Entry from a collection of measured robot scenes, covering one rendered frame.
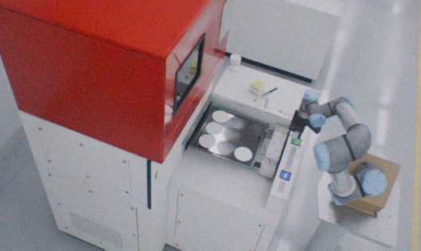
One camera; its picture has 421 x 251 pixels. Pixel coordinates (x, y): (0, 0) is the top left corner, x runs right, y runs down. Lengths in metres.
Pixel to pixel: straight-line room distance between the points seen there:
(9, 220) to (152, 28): 2.09
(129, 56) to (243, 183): 1.12
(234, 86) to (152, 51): 1.26
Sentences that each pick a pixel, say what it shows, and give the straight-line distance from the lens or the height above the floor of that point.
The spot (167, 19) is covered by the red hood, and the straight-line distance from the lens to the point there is 1.57.
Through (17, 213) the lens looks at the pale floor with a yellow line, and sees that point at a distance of 3.26.
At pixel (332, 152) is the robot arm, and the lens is 1.69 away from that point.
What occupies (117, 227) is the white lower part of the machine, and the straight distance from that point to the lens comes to 2.52.
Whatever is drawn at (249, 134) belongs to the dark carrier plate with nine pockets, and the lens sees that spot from 2.42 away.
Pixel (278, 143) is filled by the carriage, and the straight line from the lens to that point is 2.45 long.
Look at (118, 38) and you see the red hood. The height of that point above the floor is 1.82.
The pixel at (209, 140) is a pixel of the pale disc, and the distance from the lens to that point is 2.35.
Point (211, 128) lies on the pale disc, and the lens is 2.41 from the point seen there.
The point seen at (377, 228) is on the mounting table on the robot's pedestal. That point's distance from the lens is 2.40.
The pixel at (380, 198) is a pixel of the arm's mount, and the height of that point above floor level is 0.95.
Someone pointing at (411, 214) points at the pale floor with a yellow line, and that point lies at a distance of 3.67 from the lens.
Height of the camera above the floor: 2.68
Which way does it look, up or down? 47 degrees down
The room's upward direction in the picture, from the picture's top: 9 degrees clockwise
